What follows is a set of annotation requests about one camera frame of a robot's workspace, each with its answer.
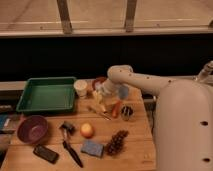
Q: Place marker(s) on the white paper cup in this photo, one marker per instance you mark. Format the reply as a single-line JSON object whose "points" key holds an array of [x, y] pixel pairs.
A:
{"points": [[80, 87]]}

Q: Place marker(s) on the green plastic tray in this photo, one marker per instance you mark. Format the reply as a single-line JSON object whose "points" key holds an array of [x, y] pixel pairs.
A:
{"points": [[47, 95]]}

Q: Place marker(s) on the blue plastic cup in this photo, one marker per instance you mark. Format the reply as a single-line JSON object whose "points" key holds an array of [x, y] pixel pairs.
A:
{"points": [[123, 92]]}

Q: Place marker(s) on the yellow banana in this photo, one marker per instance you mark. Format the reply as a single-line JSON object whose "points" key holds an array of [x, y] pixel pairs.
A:
{"points": [[99, 101]]}

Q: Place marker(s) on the yellow red apple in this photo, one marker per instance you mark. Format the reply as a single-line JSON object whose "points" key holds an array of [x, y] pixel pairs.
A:
{"points": [[87, 130]]}

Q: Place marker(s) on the purple bowl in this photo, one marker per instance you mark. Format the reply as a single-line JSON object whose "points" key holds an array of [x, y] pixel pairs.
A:
{"points": [[32, 129]]}

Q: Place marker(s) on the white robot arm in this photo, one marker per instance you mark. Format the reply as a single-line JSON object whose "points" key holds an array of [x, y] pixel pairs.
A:
{"points": [[184, 116]]}

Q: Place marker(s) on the blue sponge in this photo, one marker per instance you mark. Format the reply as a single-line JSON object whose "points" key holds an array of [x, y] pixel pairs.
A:
{"points": [[92, 148]]}

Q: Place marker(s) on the orange carrot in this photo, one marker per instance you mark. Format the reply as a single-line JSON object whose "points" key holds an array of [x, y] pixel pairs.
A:
{"points": [[116, 108]]}

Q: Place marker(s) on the purple grape bunch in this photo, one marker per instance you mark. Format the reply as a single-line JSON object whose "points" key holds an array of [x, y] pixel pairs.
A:
{"points": [[115, 145]]}

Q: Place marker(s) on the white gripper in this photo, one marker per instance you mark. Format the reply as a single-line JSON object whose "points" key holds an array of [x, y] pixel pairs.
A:
{"points": [[109, 89]]}

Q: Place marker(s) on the small metal cup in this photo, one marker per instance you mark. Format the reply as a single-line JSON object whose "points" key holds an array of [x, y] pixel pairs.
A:
{"points": [[126, 112]]}

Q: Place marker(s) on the black rectangular eraser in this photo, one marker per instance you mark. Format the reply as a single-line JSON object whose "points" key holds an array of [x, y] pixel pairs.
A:
{"points": [[46, 153]]}

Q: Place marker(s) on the black dish brush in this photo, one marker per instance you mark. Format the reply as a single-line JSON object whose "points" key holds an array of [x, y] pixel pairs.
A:
{"points": [[67, 129]]}

